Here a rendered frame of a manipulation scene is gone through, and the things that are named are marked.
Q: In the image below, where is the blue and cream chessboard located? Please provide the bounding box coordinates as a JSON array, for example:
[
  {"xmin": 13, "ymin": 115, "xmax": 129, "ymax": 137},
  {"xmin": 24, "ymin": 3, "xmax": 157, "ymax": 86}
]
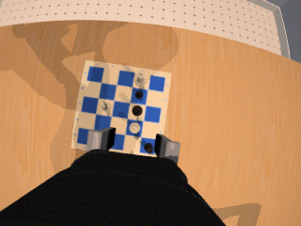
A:
[{"xmin": 71, "ymin": 60, "xmax": 172, "ymax": 157}]

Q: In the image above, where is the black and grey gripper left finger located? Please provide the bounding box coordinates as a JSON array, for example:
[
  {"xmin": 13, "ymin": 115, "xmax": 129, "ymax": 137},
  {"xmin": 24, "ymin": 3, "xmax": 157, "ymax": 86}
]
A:
[{"xmin": 86, "ymin": 127, "xmax": 116, "ymax": 153}]

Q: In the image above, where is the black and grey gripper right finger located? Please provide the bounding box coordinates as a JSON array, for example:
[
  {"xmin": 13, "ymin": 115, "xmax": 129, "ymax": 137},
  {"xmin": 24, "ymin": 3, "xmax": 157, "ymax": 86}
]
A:
[{"xmin": 154, "ymin": 134, "xmax": 181, "ymax": 165}]

